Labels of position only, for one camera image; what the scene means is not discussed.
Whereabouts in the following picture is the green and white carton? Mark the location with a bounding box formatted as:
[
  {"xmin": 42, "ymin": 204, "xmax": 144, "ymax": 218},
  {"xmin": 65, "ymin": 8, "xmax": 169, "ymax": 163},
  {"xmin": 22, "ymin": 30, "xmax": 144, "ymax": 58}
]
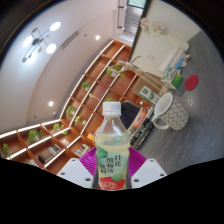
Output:
[{"xmin": 138, "ymin": 84, "xmax": 161, "ymax": 106}]

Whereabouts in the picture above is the white patterned mug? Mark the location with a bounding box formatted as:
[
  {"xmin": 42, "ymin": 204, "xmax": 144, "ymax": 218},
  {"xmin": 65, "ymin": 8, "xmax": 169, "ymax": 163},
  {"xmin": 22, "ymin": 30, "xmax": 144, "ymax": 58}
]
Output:
[{"xmin": 151, "ymin": 92, "xmax": 190, "ymax": 131}]

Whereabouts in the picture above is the green and white box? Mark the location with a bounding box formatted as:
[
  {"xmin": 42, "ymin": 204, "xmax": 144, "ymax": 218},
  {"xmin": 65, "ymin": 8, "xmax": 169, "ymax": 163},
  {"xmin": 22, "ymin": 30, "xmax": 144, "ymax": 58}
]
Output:
[{"xmin": 162, "ymin": 67, "xmax": 184, "ymax": 89}]

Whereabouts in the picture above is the dark office chair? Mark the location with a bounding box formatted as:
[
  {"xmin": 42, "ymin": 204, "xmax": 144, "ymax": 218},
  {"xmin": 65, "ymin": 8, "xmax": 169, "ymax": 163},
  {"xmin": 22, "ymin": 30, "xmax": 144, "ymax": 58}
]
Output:
[{"xmin": 119, "ymin": 100, "xmax": 141, "ymax": 130}]

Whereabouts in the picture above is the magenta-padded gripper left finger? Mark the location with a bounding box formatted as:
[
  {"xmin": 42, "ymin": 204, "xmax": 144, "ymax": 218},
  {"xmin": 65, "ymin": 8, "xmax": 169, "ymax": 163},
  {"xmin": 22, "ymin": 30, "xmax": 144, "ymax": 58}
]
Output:
[{"xmin": 56, "ymin": 146, "xmax": 98, "ymax": 190}]

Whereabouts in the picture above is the black track light rail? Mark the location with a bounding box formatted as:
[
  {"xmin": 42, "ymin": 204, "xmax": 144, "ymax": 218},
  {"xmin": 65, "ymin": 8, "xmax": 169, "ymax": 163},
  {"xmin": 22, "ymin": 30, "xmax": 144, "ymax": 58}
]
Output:
[{"xmin": 117, "ymin": 0, "xmax": 129, "ymax": 31}]

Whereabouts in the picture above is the clear drink bottle white cap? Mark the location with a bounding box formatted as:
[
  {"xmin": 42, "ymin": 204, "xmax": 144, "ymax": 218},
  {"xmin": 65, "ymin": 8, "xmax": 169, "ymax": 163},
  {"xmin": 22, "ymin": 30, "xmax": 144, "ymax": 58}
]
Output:
[{"xmin": 94, "ymin": 101, "xmax": 132, "ymax": 192}]

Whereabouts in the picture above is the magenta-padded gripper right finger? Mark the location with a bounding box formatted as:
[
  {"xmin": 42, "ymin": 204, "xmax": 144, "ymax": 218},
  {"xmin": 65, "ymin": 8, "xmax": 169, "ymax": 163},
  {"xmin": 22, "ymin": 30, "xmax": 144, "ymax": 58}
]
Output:
[{"xmin": 128, "ymin": 146, "xmax": 168, "ymax": 190}]

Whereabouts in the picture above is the ceiling air vent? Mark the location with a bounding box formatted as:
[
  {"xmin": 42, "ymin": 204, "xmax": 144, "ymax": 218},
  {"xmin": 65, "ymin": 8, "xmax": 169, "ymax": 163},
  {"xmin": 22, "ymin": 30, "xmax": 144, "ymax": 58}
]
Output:
[{"xmin": 59, "ymin": 29, "xmax": 80, "ymax": 50}]

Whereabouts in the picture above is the window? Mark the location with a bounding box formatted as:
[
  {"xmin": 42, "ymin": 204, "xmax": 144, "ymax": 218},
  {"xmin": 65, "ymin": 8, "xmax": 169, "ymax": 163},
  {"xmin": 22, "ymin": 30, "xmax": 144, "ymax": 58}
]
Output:
[{"xmin": 128, "ymin": 0, "xmax": 148, "ymax": 9}]

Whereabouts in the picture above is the orange wooden shelf unit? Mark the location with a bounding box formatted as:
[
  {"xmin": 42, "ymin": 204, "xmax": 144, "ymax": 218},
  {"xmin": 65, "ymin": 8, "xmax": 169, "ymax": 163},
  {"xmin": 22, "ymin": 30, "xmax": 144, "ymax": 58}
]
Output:
[{"xmin": 0, "ymin": 39, "xmax": 148, "ymax": 174}]

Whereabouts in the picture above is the grey curtain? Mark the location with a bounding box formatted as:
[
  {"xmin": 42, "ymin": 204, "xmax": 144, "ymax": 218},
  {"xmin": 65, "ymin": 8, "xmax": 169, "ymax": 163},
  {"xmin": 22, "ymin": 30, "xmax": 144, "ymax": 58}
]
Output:
[{"xmin": 123, "ymin": 4, "xmax": 144, "ymax": 34}]

